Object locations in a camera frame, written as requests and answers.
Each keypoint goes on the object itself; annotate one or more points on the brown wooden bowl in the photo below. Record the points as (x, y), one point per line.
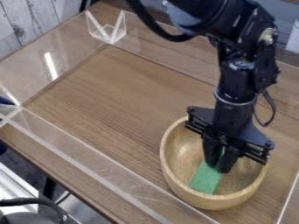
(180, 157)

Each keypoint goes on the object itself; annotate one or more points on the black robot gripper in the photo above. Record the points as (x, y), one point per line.
(226, 128)

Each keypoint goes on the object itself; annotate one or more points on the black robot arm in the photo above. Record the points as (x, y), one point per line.
(242, 31)

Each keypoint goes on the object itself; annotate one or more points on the clear acrylic enclosure wall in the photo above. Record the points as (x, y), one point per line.
(99, 87)

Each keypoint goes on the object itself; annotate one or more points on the green rectangular block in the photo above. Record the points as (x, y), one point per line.
(206, 179)

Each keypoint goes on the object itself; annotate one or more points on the black metal table leg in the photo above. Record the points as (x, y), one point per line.
(50, 187)

